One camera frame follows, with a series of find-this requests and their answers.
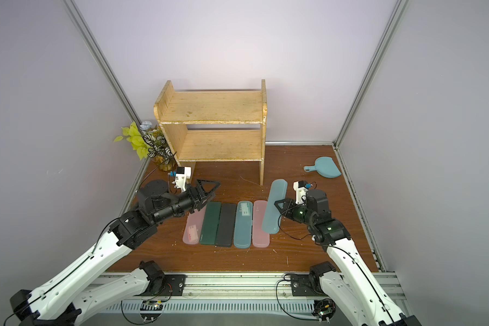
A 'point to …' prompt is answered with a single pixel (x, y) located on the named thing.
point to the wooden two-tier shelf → (214, 126)
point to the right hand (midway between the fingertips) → (278, 200)
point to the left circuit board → (151, 305)
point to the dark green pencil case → (208, 235)
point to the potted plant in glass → (149, 143)
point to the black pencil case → (226, 225)
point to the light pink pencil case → (194, 226)
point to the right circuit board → (324, 308)
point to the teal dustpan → (325, 167)
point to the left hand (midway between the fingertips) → (219, 189)
